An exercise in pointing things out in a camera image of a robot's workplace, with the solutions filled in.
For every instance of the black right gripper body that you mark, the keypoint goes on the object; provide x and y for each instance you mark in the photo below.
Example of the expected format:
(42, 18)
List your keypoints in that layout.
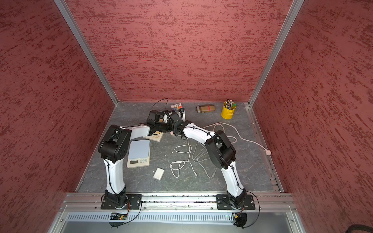
(175, 128)

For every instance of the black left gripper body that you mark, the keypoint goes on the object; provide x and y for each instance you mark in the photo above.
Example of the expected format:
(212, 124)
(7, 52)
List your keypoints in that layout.
(165, 127)

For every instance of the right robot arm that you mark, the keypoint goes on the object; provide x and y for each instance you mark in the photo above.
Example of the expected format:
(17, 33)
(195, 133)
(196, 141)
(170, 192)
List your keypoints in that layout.
(221, 153)

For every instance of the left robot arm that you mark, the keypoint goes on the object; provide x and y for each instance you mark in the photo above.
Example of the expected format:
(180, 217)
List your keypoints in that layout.
(120, 141)

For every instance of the blue top electronic scale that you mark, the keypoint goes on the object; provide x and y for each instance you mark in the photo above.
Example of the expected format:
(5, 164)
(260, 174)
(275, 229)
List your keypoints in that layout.
(139, 154)

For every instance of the rainbow marker pack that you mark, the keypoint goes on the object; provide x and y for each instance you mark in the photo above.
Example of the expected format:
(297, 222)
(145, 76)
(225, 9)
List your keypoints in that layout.
(177, 106)

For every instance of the plaid pencil case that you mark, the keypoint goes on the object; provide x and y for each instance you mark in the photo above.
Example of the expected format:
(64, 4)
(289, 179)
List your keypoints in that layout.
(205, 108)

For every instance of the white square charger block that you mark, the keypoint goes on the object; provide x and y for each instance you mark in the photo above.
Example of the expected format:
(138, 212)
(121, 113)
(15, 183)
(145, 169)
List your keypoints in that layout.
(158, 174)

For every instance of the yellow pen holder cup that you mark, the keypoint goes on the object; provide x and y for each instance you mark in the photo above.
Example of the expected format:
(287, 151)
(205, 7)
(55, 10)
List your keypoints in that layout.
(228, 110)

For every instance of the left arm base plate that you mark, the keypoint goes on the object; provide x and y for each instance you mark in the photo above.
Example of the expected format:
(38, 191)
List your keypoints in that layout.
(121, 202)

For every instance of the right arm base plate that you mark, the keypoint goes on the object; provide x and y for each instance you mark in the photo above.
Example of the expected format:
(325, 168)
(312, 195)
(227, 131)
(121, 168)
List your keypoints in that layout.
(227, 202)

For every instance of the aluminium corner post left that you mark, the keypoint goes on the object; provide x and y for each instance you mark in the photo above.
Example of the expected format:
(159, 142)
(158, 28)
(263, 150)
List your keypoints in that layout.
(69, 19)

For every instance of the aluminium corner post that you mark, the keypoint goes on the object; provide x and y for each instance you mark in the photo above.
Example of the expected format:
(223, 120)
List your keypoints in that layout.
(69, 19)
(285, 29)

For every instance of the aluminium corner post right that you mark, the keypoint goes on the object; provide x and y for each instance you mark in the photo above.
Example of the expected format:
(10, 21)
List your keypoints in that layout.
(285, 29)

